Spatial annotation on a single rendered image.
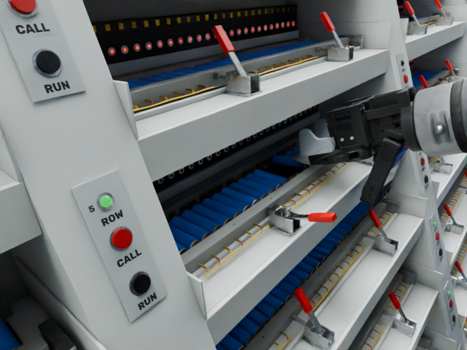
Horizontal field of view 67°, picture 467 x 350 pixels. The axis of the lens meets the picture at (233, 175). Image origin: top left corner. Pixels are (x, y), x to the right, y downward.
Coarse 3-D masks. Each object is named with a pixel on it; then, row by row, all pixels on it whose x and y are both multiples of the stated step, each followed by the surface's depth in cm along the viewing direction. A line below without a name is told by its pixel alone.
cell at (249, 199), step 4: (224, 188) 55; (228, 188) 55; (224, 192) 55; (228, 192) 54; (232, 192) 54; (236, 192) 54; (228, 196) 54; (232, 196) 54; (236, 196) 53; (240, 196) 53; (244, 196) 53; (248, 196) 53; (240, 200) 53; (244, 200) 52; (248, 200) 52; (252, 200) 52; (248, 204) 52; (252, 204) 52
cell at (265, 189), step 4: (240, 180) 58; (244, 180) 58; (248, 180) 58; (240, 184) 58; (244, 184) 57; (248, 184) 57; (252, 184) 56; (256, 184) 56; (260, 184) 56; (252, 188) 56; (256, 188) 56; (260, 188) 55; (264, 188) 55; (268, 188) 54; (272, 188) 55; (264, 192) 55; (268, 192) 54
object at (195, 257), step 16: (304, 176) 56; (320, 176) 60; (272, 192) 52; (288, 192) 53; (256, 208) 49; (240, 224) 45; (256, 224) 47; (208, 240) 43; (224, 240) 43; (240, 240) 44; (192, 256) 40; (208, 256) 42; (192, 272) 40; (208, 272) 40
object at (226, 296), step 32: (288, 128) 74; (224, 160) 61; (160, 192) 51; (320, 192) 56; (352, 192) 57; (320, 224) 51; (256, 256) 43; (288, 256) 45; (224, 288) 39; (256, 288) 41; (224, 320) 37
